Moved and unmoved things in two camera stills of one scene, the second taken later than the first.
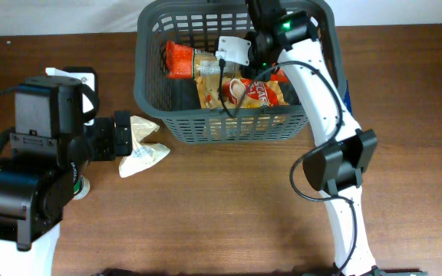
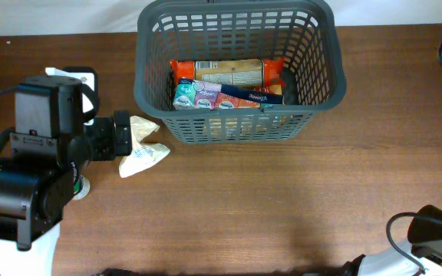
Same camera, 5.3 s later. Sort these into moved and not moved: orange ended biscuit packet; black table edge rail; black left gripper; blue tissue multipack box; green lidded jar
Moved: orange ended biscuit packet; blue tissue multipack box
Not moved: green lidded jar; black table edge rail; black left gripper
